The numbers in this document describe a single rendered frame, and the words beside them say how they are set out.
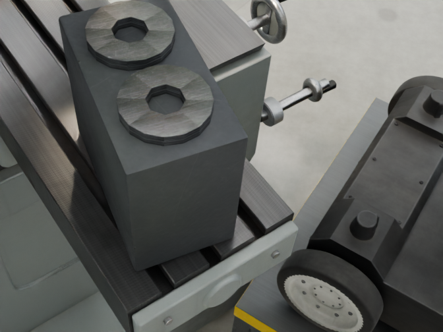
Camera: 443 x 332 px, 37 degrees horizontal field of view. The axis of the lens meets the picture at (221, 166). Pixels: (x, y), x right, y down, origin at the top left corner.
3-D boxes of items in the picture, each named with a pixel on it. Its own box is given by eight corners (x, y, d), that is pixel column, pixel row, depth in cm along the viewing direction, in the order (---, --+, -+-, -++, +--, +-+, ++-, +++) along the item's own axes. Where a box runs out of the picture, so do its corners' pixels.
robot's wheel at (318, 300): (370, 332, 130) (397, 287, 114) (358, 353, 127) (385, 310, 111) (281, 280, 135) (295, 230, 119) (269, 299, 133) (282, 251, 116)
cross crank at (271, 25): (265, 16, 152) (271, -27, 143) (296, 47, 147) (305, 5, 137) (207, 41, 146) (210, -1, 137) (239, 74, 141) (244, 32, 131)
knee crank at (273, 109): (324, 78, 154) (329, 60, 149) (341, 95, 151) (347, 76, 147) (249, 117, 146) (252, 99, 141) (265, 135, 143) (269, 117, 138)
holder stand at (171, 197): (167, 103, 87) (165, -20, 71) (235, 238, 76) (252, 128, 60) (78, 128, 84) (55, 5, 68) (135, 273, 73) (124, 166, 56)
